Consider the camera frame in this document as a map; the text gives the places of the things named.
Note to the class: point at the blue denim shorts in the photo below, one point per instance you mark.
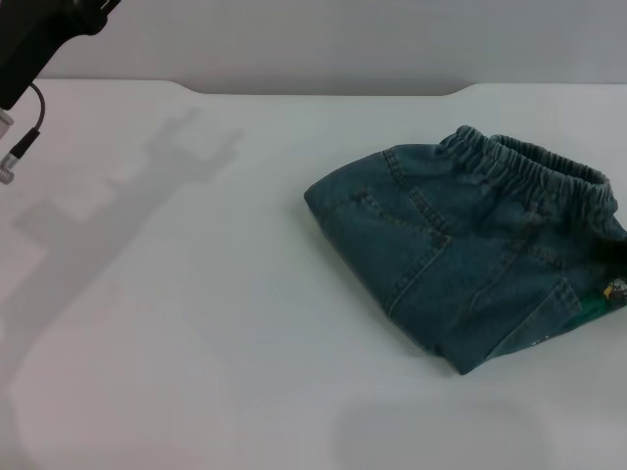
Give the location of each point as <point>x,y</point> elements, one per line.
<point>470,245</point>

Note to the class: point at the small metal connector plug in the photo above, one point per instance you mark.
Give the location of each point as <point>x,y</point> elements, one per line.
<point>9,168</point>

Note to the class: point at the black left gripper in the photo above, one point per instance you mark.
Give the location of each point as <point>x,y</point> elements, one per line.
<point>34,44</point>

